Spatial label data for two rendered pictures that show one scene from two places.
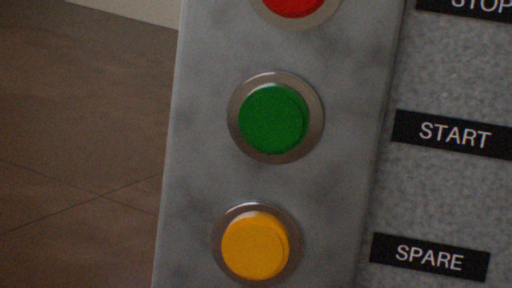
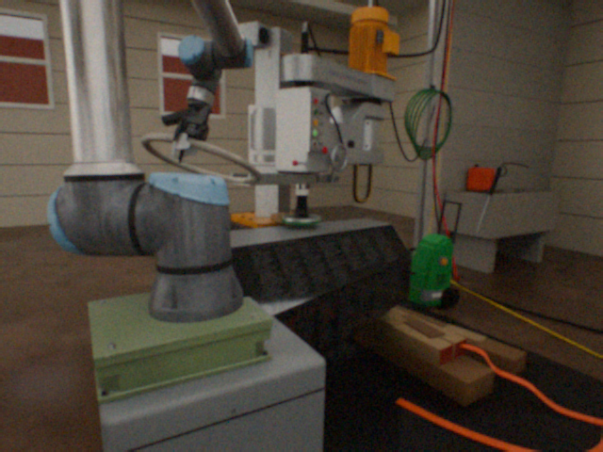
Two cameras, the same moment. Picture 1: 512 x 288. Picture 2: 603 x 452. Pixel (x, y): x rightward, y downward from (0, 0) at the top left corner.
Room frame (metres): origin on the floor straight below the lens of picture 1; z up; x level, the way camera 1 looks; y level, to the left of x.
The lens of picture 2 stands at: (-0.69, 1.73, 1.24)
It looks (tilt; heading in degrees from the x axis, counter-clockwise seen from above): 11 degrees down; 302
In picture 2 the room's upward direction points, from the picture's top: 1 degrees clockwise
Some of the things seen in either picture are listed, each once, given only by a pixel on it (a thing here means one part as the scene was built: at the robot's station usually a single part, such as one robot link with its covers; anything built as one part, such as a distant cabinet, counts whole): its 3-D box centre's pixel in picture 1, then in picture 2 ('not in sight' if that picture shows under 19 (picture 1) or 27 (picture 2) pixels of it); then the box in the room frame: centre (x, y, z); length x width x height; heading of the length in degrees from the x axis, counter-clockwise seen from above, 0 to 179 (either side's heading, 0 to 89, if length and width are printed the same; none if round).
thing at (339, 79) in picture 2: not in sight; (340, 85); (0.42, -0.43, 1.63); 0.96 x 0.25 x 0.17; 85
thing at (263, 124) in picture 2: not in sight; (300, 132); (0.83, -0.64, 1.38); 0.74 x 0.34 x 0.25; 13
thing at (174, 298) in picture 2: not in sight; (195, 282); (-0.09, 1.18, 0.98); 0.19 x 0.19 x 0.10
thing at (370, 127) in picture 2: not in sight; (364, 136); (0.39, -0.74, 1.36); 0.19 x 0.19 x 0.20
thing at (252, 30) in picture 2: not in sight; (253, 36); (1.10, -0.47, 2.00); 0.20 x 0.18 x 0.15; 156
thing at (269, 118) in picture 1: (274, 118); not in sight; (0.33, 0.00, 1.44); 0.03 x 0.01 x 0.03; 85
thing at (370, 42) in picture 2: not in sight; (370, 45); (0.38, -0.74, 1.92); 0.31 x 0.28 x 0.40; 175
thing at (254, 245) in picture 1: (256, 245); not in sight; (0.33, 0.00, 1.39); 0.03 x 0.01 x 0.03; 85
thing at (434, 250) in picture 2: not in sight; (432, 252); (0.10, -1.61, 0.43); 0.35 x 0.35 x 0.87; 51
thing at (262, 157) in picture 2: not in sight; (273, 136); (1.03, -0.60, 1.36); 0.35 x 0.35 x 0.41
